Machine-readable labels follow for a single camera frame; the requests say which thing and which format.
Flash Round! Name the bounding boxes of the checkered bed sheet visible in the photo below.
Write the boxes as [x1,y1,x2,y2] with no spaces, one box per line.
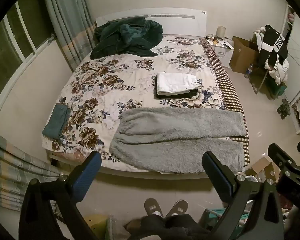
[199,37,250,167]

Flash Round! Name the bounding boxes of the teal folded pants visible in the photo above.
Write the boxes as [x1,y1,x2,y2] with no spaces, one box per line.
[42,104,72,140]

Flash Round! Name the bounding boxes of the white wardrobe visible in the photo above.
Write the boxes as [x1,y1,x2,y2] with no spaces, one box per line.
[281,4,300,135]

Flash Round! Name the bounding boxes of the grey fleece pants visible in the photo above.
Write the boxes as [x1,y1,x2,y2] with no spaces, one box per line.
[109,107,247,174]

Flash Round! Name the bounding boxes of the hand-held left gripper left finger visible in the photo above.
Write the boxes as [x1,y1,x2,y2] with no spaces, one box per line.
[19,151,102,240]

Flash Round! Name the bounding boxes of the black folded pants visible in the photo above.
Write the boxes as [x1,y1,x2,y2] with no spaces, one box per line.
[156,88,201,99]

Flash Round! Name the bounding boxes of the white puffer jacket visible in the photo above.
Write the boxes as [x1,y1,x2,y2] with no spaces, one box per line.
[252,29,290,85]

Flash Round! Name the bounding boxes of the window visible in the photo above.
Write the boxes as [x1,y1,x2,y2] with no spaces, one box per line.
[0,0,56,100]

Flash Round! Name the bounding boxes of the person's right slipper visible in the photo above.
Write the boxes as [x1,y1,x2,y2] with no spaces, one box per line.
[164,199,189,219]

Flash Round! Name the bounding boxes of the person's legs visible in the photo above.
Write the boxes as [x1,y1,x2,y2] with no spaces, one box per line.
[126,214,208,240]

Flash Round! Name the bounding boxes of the dark green duvet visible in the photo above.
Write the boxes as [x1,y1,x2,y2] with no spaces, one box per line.
[90,17,164,60]

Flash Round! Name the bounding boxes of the water bottle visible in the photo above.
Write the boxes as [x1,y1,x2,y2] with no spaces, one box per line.
[244,64,254,79]

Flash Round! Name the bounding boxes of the small cardboard box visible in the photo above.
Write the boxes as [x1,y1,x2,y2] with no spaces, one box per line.
[244,156,282,184]

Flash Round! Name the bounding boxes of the pair of dark slippers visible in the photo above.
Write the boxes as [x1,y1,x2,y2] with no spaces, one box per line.
[277,98,291,119]

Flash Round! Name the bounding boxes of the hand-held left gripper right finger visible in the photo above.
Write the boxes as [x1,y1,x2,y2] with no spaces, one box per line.
[202,151,285,240]

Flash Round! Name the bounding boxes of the white bed headboard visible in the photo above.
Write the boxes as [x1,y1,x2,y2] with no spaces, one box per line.
[95,7,207,37]

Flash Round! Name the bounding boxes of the large cardboard box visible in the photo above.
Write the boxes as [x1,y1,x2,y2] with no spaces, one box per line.
[229,36,259,74]

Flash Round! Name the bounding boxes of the striped green curtain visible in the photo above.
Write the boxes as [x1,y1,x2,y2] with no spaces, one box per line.
[41,0,97,72]
[0,127,63,212]

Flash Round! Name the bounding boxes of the floral bed blanket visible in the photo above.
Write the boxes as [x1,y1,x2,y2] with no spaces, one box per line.
[41,35,228,164]

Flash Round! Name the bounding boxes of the white folded pants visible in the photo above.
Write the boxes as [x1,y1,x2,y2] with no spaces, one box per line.
[157,72,198,96]

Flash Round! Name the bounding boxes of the person's left slipper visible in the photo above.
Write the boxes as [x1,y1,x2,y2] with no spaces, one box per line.
[144,197,164,218]

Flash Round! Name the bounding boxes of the teal basket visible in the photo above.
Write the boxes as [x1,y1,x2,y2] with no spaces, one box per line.
[202,206,253,233]

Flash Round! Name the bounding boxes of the yellow box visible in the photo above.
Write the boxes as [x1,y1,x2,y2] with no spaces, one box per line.
[84,214,109,239]

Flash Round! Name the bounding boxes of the white nightstand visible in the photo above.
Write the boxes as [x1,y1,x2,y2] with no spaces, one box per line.
[205,36,235,68]

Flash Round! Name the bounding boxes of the black and white jacket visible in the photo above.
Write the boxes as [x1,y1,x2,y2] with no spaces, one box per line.
[259,25,289,70]

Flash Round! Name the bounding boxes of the person's slipper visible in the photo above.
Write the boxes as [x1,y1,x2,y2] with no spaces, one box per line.
[164,199,189,219]
[144,197,164,218]

